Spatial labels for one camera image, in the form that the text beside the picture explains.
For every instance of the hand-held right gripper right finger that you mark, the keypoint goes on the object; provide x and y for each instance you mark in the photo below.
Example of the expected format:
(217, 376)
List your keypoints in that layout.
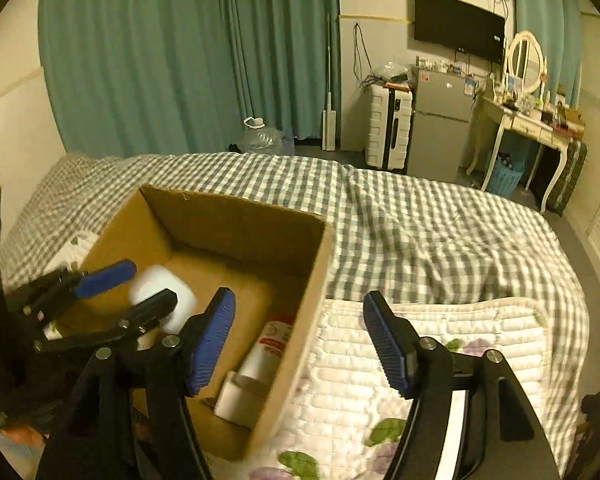
(386, 347)

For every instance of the clear water jug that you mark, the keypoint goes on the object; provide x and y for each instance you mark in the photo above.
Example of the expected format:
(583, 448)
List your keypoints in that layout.
(266, 139)

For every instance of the black wall television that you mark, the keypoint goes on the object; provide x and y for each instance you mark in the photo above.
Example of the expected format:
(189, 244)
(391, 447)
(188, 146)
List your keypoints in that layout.
(457, 25)

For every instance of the grey refrigerator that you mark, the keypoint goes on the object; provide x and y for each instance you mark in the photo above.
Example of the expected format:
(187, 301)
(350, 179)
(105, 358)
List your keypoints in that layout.
(437, 130)

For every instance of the clear plastic bag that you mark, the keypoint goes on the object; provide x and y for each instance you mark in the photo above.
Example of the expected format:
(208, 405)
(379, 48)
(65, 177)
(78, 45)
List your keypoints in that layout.
(391, 74)

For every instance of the white flat mop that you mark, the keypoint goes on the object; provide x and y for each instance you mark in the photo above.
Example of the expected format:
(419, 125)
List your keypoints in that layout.
(328, 125)

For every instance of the white quilted floral mat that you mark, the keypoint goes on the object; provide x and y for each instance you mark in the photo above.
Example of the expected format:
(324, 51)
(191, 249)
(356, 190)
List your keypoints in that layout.
(340, 360)

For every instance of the white plastic jar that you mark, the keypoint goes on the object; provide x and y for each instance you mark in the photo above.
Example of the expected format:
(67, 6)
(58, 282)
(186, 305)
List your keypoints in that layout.
(156, 279)

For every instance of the narrow green curtain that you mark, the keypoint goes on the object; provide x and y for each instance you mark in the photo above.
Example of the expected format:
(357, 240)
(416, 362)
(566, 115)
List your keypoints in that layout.
(550, 25)

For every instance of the bed with gingham cover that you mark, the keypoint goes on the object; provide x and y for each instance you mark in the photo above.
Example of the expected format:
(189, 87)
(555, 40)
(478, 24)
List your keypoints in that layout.
(430, 220)

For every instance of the dark checked bag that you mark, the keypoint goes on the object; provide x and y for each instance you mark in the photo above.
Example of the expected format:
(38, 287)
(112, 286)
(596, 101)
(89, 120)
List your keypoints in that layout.
(570, 180)

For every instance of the row of small fridge-top items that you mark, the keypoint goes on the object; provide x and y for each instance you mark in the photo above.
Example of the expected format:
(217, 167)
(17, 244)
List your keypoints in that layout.
(442, 66)

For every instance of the oval vanity mirror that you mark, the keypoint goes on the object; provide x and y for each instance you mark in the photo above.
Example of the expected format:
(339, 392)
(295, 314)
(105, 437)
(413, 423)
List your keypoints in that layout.
(525, 62)

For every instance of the blue plastic basket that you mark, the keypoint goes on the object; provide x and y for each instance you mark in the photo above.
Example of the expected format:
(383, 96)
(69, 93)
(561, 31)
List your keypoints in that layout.
(504, 176)

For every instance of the white bottle with red label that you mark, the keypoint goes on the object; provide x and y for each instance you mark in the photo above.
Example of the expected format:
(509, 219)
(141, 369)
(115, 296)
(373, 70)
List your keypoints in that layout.
(267, 355)

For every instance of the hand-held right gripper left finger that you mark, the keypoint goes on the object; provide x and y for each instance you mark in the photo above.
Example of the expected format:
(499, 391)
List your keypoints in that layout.
(211, 345)

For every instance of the white suitcase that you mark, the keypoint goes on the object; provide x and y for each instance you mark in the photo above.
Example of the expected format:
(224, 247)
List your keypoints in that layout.
(380, 125)

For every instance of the cardboard box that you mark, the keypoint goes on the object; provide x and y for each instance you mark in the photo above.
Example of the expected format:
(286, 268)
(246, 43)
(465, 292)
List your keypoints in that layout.
(300, 310)

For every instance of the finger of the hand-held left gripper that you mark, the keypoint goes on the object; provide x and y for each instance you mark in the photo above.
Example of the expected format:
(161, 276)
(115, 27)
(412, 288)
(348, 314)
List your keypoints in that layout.
(105, 278)
(150, 310)

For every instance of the white cloth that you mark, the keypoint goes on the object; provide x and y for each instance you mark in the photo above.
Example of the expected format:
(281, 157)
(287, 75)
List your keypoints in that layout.
(75, 251)

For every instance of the cream vanity table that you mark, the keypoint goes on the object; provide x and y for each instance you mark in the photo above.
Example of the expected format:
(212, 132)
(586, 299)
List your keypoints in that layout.
(522, 127)

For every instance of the cluster of vanity cosmetics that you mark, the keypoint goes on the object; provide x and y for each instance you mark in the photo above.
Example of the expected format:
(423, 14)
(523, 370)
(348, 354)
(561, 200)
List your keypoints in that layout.
(545, 107)

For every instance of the wide green curtain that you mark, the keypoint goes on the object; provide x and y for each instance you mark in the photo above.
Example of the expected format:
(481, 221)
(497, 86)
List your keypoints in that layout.
(145, 60)

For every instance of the white square bottle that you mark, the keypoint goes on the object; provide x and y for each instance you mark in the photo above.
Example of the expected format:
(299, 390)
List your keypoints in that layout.
(240, 401)

